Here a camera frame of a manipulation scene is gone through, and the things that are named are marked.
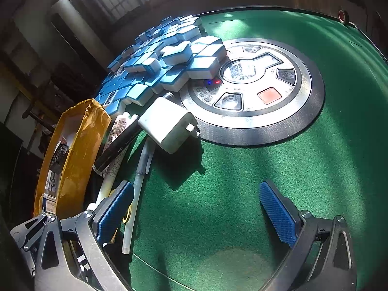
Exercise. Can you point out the pile of blue mahjong tiles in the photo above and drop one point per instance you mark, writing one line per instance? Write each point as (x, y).
(169, 63)

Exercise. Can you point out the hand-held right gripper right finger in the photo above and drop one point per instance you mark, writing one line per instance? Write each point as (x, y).
(279, 215)

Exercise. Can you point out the red round table button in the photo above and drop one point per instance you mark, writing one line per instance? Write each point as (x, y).
(342, 16)

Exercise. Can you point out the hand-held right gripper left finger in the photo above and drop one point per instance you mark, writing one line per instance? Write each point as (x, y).
(116, 209)

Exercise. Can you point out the round table control panel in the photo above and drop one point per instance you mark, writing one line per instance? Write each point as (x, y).
(272, 121)

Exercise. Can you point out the pale white pen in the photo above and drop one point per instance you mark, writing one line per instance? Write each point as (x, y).
(107, 185)

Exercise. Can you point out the white marker pen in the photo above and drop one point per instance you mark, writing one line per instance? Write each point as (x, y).
(133, 200)

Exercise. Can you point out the white charger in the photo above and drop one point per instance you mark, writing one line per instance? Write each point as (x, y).
(165, 124)

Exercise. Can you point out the black marker white print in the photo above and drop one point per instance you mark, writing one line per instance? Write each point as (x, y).
(118, 147)

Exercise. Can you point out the blue white medicine box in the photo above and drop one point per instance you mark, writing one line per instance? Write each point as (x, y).
(50, 188)

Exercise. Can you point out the yellow taped cardboard box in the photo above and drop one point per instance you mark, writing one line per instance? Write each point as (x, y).
(78, 157)

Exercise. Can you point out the white round column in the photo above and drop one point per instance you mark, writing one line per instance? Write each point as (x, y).
(75, 24)

